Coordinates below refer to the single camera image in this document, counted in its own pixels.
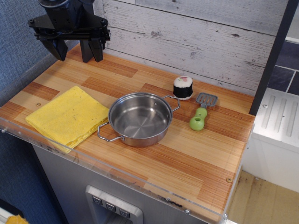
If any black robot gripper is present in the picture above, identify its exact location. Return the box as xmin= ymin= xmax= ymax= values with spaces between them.
xmin=28 ymin=0 xmax=111 ymax=62

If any green handled grey toy spatula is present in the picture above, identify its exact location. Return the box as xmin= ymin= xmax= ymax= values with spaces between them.
xmin=189 ymin=92 xmax=218 ymax=131

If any yellow folded washcloth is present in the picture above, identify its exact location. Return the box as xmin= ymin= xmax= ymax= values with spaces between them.
xmin=25 ymin=86 xmax=109 ymax=154

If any stainless steel pot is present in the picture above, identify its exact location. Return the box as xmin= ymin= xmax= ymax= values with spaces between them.
xmin=97 ymin=92 xmax=180 ymax=147

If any clear acrylic edge guard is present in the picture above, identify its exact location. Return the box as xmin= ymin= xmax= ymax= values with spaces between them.
xmin=0 ymin=118 xmax=228 ymax=224

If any plush sushi roll toy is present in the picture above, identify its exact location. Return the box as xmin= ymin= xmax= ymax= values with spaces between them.
xmin=173 ymin=76 xmax=193 ymax=100

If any yellow object bottom corner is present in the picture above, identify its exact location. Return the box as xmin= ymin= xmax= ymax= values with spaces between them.
xmin=5 ymin=215 xmax=29 ymax=224

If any dark frame post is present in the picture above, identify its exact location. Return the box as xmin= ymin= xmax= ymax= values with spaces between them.
xmin=249 ymin=0 xmax=299 ymax=116

